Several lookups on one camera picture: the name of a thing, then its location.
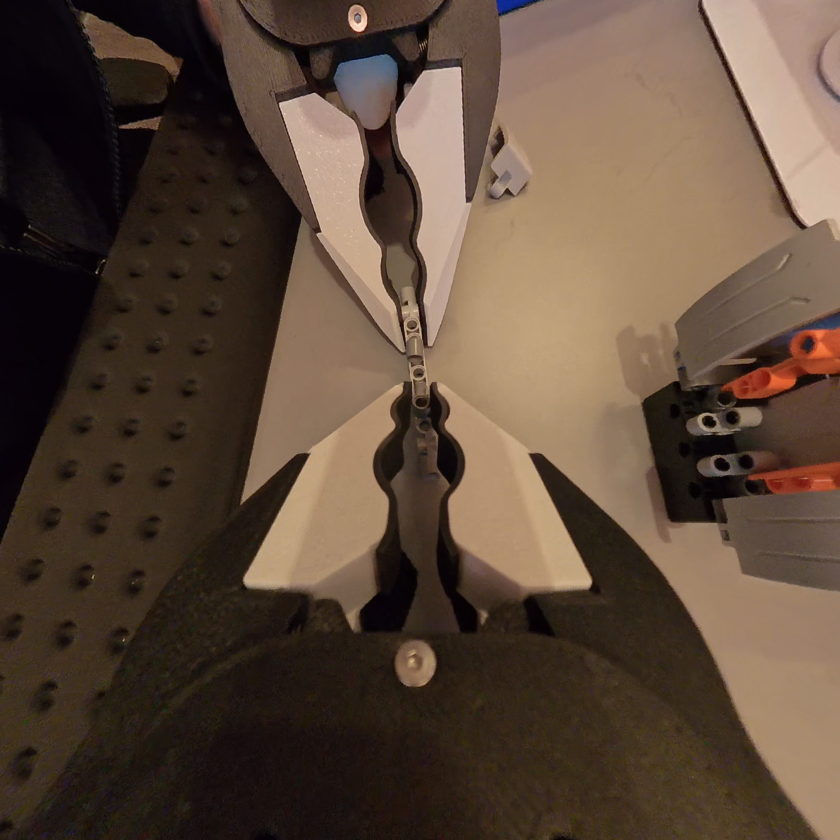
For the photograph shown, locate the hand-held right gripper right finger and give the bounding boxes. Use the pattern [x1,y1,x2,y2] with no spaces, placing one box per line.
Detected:
[429,383,595,631]

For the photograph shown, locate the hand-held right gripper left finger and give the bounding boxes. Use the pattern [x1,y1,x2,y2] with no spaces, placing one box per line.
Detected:
[242,383,417,631]

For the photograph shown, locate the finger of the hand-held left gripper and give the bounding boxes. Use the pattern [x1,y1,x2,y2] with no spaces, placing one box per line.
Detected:
[392,61,472,347]
[277,91,406,350]

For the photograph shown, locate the grey orange toy brick model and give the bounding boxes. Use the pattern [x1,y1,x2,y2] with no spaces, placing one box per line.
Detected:
[642,219,840,588]

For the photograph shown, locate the grey long toy brick beam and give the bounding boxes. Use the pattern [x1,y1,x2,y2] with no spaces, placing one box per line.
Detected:
[398,286,441,484]

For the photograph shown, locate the black chair armrest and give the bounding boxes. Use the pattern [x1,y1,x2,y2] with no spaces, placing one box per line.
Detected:
[89,16,182,105]

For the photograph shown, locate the white metal board stand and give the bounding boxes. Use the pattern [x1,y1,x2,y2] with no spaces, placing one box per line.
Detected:
[699,0,840,228]

